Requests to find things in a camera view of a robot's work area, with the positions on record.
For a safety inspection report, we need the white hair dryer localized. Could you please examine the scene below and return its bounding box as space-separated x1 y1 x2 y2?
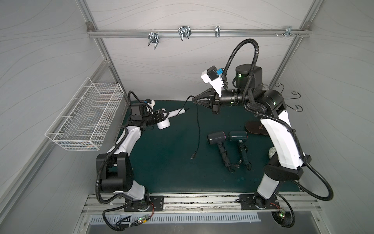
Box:
157 108 186 130

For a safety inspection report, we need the black hair dryer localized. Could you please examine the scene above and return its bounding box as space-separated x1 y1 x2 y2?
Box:
207 131 235 173

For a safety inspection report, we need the green hair dryer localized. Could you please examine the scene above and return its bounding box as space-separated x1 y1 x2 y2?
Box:
228 131 252 171

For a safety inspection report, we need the white hair dryer cord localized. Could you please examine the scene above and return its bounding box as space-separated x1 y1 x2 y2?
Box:
176 95 202 160

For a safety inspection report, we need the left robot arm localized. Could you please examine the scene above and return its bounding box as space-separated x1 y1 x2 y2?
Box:
95 91 169 209

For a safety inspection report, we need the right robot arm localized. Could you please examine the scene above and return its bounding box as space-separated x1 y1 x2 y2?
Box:
192 39 334 209

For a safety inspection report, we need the green table mat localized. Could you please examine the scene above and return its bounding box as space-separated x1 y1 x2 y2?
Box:
99 100 300 194

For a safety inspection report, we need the small metal hook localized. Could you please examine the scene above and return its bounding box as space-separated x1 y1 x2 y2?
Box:
215 26 221 38

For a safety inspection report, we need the metal double hook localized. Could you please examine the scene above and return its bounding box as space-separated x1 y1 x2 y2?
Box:
178 26 191 41

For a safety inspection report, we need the metal hook clamp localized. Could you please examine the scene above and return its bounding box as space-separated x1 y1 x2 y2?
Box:
148 31 160 50

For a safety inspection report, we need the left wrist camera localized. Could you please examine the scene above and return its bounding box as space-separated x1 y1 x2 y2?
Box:
143 98 155 108

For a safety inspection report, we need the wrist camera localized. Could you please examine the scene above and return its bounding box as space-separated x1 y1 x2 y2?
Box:
143 98 155 108
201 65 224 97

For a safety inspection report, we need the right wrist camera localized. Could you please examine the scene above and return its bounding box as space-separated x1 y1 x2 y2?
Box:
201 65 224 97

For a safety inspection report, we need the copper wire glass rack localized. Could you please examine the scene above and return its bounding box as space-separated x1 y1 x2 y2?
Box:
244 82 303 136

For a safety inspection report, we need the horizontal aluminium rail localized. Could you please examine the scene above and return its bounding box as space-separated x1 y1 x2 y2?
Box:
87 28 312 38

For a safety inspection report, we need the white wire basket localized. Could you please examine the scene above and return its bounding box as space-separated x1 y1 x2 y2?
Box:
44 77 124 151

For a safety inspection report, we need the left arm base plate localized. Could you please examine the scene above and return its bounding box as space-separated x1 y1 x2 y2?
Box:
124 195 165 212

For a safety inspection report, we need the right metal hook bracket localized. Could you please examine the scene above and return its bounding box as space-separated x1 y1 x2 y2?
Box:
275 26 301 38

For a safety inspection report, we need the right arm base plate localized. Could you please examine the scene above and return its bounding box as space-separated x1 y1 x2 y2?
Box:
235 193 280 210

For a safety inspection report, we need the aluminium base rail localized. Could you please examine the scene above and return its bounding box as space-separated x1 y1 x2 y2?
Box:
81 191 322 215

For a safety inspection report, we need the white slotted cable duct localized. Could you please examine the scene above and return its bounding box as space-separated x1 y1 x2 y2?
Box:
89 212 261 225

